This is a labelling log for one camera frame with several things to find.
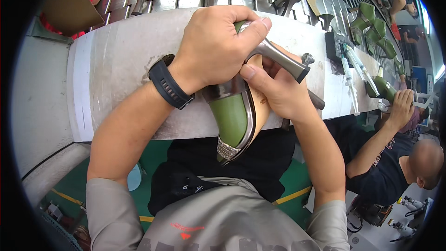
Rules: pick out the person's left hand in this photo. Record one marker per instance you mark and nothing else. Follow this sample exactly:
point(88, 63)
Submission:
point(209, 45)

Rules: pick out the person's right hand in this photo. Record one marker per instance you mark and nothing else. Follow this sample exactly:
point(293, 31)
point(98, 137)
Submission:
point(285, 94)

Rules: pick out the black wrist band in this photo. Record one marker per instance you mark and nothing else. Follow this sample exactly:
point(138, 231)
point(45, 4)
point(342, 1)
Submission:
point(169, 83)

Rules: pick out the clear plastic syringe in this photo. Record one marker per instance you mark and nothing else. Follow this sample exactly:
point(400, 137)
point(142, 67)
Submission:
point(350, 82)
point(360, 68)

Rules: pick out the black glue tray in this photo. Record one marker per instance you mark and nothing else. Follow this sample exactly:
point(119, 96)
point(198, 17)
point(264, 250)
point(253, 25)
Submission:
point(336, 48)

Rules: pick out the person's legs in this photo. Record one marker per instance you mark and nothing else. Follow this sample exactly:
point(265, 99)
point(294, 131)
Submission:
point(251, 164)

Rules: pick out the blue control panel machine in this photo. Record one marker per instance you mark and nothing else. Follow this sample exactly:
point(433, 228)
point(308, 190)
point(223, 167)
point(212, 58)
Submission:
point(421, 78)

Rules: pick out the person's body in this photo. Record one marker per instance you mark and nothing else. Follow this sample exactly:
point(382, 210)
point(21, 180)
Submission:
point(223, 219)

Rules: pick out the brown cardboard sheet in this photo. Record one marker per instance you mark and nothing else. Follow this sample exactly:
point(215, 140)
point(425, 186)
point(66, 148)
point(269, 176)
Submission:
point(69, 3)

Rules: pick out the light blue round stool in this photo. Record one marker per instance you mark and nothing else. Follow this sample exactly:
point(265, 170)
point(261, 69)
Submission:
point(134, 177)

